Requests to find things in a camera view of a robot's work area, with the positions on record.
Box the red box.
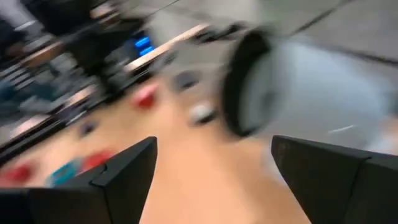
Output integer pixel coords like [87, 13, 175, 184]
[130, 83, 160, 110]
[81, 149, 116, 172]
[0, 161, 37, 187]

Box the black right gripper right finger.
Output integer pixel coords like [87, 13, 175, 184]
[271, 134, 398, 224]

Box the lavender power adapter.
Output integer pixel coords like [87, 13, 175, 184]
[188, 101, 218, 127]

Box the cream cylindrical cup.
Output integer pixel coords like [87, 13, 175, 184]
[220, 27, 398, 147]

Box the black-capped hourglass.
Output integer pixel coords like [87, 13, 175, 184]
[172, 70, 203, 93]

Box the blue hourglass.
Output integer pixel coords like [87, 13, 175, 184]
[77, 119, 100, 138]

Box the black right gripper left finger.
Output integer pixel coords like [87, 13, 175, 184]
[0, 136, 158, 224]

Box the teal plastic case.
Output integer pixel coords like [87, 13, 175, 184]
[45, 158, 83, 187]

